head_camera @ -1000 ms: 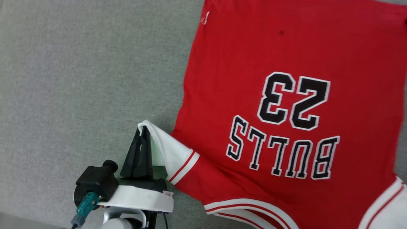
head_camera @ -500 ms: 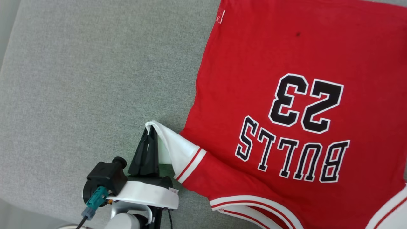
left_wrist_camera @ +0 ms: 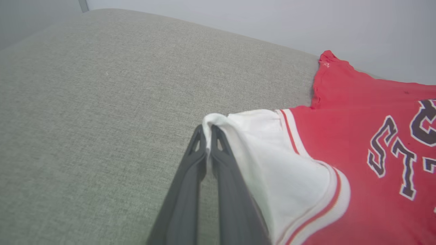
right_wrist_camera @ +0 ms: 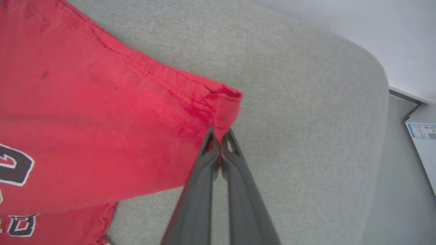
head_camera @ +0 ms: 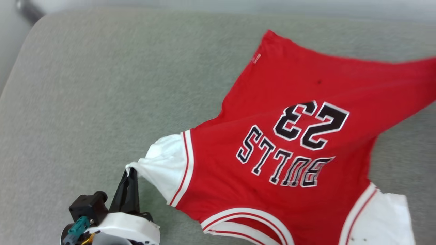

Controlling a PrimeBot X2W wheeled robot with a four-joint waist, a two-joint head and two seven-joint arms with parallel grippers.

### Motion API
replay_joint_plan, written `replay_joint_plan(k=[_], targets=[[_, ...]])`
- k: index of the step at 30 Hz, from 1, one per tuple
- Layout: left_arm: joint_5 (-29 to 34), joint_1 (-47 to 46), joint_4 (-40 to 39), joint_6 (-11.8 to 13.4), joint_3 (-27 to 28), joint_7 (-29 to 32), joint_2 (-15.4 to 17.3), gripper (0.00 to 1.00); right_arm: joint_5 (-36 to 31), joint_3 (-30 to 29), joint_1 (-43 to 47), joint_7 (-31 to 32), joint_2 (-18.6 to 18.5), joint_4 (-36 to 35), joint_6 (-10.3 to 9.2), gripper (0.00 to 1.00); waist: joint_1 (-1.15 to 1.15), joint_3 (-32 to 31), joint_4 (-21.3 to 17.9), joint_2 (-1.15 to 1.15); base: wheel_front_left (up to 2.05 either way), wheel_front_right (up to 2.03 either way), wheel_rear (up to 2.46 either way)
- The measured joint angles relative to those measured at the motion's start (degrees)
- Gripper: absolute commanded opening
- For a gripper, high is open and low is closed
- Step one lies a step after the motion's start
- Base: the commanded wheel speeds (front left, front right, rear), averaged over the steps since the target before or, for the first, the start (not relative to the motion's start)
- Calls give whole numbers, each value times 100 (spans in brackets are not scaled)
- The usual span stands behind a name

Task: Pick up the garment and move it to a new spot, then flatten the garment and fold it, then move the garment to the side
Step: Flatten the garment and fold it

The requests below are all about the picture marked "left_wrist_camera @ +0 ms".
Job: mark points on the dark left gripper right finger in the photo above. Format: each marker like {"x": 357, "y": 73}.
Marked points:
{"x": 235, "y": 211}

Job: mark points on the grey fabric sofa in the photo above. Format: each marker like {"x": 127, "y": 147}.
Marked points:
{"x": 102, "y": 136}

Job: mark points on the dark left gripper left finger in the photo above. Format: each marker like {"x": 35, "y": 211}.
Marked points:
{"x": 184, "y": 204}

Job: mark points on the red and white jersey garment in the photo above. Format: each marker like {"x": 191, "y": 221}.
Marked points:
{"x": 340, "y": 136}

